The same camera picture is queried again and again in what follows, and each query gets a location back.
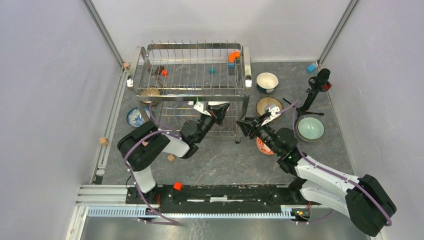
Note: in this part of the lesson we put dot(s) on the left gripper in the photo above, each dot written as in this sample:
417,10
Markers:
219,112

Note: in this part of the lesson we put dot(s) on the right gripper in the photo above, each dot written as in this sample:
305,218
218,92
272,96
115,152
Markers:
247,127

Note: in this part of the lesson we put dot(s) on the pink speckled bowl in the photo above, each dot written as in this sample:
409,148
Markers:
263,104

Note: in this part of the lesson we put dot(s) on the white bowl orange rim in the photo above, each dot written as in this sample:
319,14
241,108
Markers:
263,148

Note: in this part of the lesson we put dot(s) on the teal and white bowl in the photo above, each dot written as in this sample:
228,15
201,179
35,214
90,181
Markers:
266,82

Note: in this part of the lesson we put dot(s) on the pale green bowl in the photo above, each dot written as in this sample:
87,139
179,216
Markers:
310,129

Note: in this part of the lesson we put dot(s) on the black patterned bowl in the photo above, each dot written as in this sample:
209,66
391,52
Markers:
151,91

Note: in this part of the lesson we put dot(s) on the blue floral bowl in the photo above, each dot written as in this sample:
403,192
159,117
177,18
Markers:
134,118

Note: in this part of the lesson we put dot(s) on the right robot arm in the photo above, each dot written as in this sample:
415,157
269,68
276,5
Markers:
362,199

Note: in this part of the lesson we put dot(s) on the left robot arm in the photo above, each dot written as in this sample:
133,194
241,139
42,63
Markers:
138,158

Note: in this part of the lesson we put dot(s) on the metal dish rack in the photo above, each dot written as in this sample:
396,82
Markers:
189,80

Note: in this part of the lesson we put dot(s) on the orange toy piece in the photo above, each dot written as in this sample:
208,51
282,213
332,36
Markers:
232,58

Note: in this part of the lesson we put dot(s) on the small tan block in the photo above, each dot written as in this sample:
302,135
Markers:
171,158

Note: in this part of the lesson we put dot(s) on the small red block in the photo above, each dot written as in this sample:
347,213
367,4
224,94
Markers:
165,73

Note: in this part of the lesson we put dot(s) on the black microphone on tripod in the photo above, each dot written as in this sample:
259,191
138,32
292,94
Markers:
317,84

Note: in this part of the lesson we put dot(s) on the blue block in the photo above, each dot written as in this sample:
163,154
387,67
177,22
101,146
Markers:
312,67

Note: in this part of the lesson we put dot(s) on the red cube on base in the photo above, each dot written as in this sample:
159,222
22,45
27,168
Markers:
178,186

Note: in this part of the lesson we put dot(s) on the corner wooden cube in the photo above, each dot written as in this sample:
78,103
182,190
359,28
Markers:
126,65

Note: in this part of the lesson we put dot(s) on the light wooden cube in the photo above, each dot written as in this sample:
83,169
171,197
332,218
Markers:
103,141

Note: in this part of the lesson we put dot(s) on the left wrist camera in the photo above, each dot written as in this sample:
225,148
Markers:
201,107

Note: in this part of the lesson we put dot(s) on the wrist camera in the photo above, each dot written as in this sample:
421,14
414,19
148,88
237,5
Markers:
271,112
201,107

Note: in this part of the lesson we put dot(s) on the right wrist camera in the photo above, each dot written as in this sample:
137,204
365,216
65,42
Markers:
271,112

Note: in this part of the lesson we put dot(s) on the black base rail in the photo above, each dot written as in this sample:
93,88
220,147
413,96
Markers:
219,199

